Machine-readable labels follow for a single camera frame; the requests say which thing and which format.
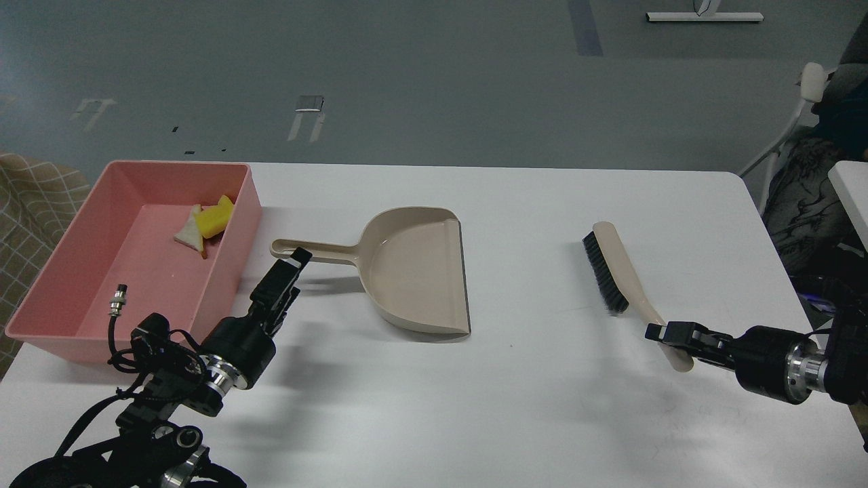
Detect beige brush black bristles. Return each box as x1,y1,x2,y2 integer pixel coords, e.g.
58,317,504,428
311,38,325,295
583,220,669,340

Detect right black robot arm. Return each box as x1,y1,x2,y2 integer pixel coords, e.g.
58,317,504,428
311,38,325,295
645,275,867,439

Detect white chair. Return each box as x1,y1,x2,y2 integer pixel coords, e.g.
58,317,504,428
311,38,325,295
737,62,837,214

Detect white floor stand base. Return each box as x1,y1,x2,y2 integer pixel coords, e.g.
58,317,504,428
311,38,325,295
646,1,765,24

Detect white side table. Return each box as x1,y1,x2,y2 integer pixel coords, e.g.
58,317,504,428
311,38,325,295
829,161,867,248

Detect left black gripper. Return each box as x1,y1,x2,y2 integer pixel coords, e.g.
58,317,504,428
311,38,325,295
201,247,312,391

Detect pink plastic bin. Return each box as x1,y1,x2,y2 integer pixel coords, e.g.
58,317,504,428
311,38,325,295
6,161,262,363

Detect yellow sponge piece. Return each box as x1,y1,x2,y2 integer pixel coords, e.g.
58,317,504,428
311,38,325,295
193,195,235,240

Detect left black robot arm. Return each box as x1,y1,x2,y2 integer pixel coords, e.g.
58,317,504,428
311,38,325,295
10,247,313,487

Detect seated person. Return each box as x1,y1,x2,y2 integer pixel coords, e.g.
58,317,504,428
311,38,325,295
762,20,867,294

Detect white bread slice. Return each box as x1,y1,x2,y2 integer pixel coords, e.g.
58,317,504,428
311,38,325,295
173,204,207,259

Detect beige checkered cloth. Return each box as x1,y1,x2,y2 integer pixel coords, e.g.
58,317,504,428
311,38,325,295
1,151,91,376

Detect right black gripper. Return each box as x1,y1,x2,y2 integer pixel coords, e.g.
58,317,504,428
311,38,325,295
645,321,814,405

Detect beige plastic dustpan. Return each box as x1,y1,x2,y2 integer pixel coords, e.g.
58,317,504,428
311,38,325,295
270,206,471,336

